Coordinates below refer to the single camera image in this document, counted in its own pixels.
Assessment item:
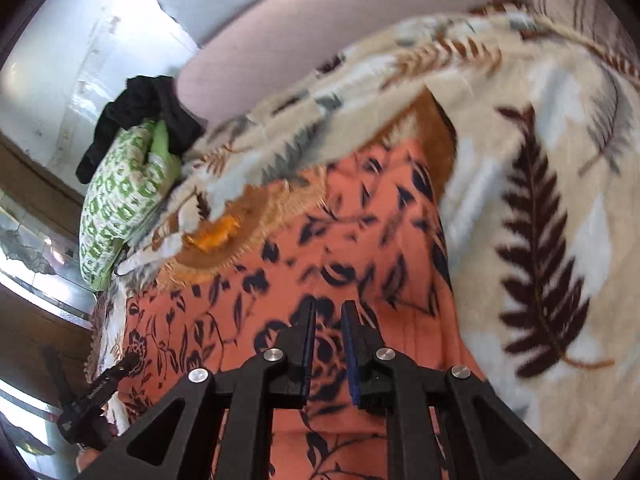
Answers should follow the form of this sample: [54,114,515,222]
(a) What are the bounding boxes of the patterned glass panel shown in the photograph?
[0,207,96,321]

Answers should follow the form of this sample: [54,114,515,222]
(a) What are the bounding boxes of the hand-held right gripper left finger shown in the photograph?
[75,299,318,480]

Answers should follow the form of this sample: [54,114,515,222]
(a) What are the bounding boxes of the orange floral garment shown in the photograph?
[120,140,496,480]

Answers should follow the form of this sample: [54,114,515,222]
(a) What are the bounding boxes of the cream leaf-print blanket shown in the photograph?
[90,2,640,466]

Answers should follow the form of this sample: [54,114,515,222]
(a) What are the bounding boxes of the black cloth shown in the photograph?
[76,75,208,185]

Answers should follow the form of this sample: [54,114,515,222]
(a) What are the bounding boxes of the pink quilted bolster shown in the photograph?
[177,0,521,128]

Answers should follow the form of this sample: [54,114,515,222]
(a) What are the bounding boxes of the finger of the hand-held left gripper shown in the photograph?
[42,344,77,413]
[75,352,145,411]

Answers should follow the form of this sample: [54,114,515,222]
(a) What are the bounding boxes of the person's left hand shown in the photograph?
[76,447,108,475]

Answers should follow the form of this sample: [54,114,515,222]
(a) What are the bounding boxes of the brown wooden frame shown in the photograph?
[0,130,98,406]

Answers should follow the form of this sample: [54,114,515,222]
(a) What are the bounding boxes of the green patterned pillow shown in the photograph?
[80,120,184,292]

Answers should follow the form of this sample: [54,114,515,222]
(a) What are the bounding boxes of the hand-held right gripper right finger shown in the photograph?
[341,300,572,480]

